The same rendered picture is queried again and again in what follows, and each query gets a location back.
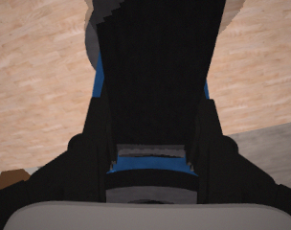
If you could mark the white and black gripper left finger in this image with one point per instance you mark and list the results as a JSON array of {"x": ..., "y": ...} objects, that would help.
[{"x": 77, "y": 168}]

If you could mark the blue kettle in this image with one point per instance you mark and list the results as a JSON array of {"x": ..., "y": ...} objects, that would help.
[{"x": 155, "y": 56}]

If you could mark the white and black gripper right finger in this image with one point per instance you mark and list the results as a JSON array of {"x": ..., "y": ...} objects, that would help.
[{"x": 224, "y": 175}]

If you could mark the black round base with center stud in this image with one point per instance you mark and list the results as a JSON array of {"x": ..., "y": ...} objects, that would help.
[{"x": 91, "y": 42}]

